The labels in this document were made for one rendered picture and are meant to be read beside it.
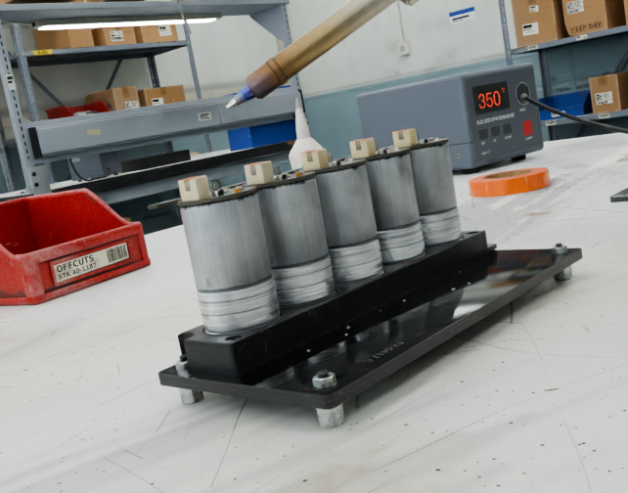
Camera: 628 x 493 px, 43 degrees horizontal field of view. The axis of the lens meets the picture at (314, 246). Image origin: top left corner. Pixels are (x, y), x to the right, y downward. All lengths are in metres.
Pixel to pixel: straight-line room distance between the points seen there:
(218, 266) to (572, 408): 0.11
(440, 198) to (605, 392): 0.13
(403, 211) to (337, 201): 0.03
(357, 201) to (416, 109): 0.54
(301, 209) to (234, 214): 0.03
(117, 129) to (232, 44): 3.40
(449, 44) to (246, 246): 5.51
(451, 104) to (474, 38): 4.85
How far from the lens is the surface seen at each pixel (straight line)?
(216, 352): 0.24
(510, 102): 0.83
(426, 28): 5.83
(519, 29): 4.92
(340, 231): 0.28
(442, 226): 0.33
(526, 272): 0.30
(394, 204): 0.30
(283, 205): 0.26
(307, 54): 0.24
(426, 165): 0.32
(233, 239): 0.24
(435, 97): 0.80
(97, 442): 0.24
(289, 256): 0.26
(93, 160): 3.03
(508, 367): 0.24
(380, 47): 6.07
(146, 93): 5.19
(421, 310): 0.27
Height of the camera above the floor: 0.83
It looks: 9 degrees down
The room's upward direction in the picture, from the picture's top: 10 degrees counter-clockwise
